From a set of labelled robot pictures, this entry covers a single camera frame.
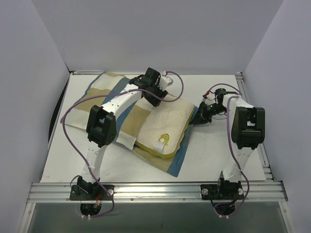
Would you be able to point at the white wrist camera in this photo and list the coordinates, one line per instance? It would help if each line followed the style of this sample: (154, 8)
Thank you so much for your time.
(164, 82)
(208, 97)

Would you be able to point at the cream pillow with yellow edge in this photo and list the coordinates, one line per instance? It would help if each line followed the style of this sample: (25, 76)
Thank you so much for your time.
(164, 128)

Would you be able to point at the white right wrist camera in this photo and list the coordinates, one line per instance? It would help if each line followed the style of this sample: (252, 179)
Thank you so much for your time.
(208, 97)

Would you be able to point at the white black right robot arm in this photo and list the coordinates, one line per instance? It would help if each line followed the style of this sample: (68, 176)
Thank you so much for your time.
(245, 127)

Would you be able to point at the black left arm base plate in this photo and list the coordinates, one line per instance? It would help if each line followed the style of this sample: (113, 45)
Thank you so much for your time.
(96, 193)

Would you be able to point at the aluminium frame rail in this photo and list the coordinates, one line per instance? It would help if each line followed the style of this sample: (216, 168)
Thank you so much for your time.
(153, 193)
(97, 72)

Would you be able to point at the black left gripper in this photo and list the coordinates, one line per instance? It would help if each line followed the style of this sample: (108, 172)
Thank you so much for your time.
(153, 96)

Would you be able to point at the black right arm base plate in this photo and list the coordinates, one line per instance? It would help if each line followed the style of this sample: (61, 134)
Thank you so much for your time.
(222, 191)

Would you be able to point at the aluminium back frame rail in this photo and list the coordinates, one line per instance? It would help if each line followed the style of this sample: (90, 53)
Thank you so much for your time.
(97, 72)

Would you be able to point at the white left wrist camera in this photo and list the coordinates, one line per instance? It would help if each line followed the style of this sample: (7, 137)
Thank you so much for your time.
(164, 82)

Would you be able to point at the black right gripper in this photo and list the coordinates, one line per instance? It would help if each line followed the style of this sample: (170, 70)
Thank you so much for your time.
(204, 114)

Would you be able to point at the aluminium front frame rail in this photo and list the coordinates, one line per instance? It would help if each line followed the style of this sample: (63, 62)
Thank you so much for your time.
(153, 193)

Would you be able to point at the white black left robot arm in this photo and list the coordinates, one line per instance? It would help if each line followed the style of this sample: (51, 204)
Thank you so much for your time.
(102, 121)

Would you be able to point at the blue tan white checked pillowcase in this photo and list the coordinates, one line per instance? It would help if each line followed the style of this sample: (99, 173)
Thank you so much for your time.
(100, 91)

